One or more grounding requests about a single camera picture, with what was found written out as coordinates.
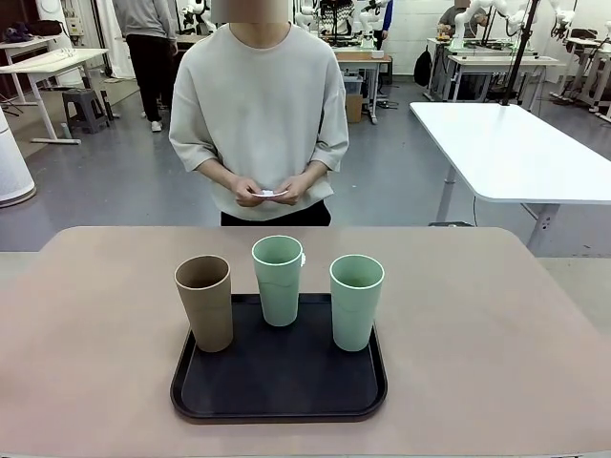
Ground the person's right hand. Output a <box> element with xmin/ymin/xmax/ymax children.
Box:
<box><xmin>232</xmin><ymin>176</ymin><xmax>263</xmax><ymax>208</ymax></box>

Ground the person's left hand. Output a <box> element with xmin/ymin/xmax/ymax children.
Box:
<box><xmin>280</xmin><ymin>177</ymin><xmax>307</xmax><ymax>207</ymax></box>

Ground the green cup with white sticker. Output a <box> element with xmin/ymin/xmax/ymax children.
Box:
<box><xmin>251</xmin><ymin>236</ymin><xmax>306</xmax><ymax>328</ymax></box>

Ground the brown tall cup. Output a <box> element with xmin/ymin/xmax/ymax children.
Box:
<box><xmin>174</xmin><ymin>256</ymin><xmax>235</xmax><ymax>353</ymax></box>

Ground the plain green tall cup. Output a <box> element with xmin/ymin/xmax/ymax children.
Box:
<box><xmin>328</xmin><ymin>254</ymin><xmax>386</xmax><ymax>353</ymax></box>

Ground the person's left forearm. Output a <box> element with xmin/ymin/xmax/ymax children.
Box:
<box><xmin>298</xmin><ymin>159</ymin><xmax>331</xmax><ymax>188</ymax></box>

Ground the person's right forearm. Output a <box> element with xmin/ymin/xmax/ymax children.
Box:
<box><xmin>199</xmin><ymin>159</ymin><xmax>240</xmax><ymax>192</ymax></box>

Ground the person in beige sweater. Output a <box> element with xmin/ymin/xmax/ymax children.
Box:
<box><xmin>168</xmin><ymin>0</ymin><xmax>350</xmax><ymax>227</ymax></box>

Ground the person in black trousers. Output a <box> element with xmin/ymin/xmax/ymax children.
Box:
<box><xmin>113</xmin><ymin>0</ymin><xmax>179</xmax><ymax>134</ymax></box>

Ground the black backpack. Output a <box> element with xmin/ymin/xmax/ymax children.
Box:
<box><xmin>413</xmin><ymin>50</ymin><xmax>433</xmax><ymax>88</ymax></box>

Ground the grey plastic stool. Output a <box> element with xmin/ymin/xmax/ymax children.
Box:
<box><xmin>61</xmin><ymin>88</ymin><xmax>112</xmax><ymax>135</ymax></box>

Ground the black plastic tray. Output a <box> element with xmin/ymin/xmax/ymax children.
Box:
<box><xmin>170</xmin><ymin>292</ymin><xmax>389</xmax><ymax>424</ymax></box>

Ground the large white table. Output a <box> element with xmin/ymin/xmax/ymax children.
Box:
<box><xmin>409</xmin><ymin>101</ymin><xmax>611</xmax><ymax>249</ymax></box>

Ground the white cylindrical air purifier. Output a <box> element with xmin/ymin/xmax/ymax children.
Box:
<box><xmin>0</xmin><ymin>107</ymin><xmax>37</xmax><ymax>209</ymax></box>

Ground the white desk with grey legs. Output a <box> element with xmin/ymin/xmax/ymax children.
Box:
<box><xmin>446</xmin><ymin>52</ymin><xmax>568</xmax><ymax>104</ymax></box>

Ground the black stand pole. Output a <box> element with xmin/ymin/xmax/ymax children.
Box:
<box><xmin>499</xmin><ymin>0</ymin><xmax>535</xmax><ymax>107</ymax></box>

